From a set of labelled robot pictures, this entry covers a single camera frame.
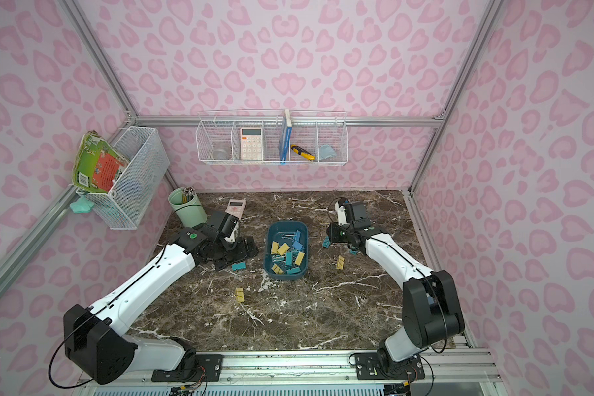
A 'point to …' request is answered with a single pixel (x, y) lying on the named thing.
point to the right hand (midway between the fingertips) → (329, 228)
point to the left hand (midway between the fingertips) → (248, 250)
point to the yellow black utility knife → (303, 153)
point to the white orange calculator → (251, 144)
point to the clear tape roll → (220, 154)
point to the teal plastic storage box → (285, 249)
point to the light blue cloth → (326, 151)
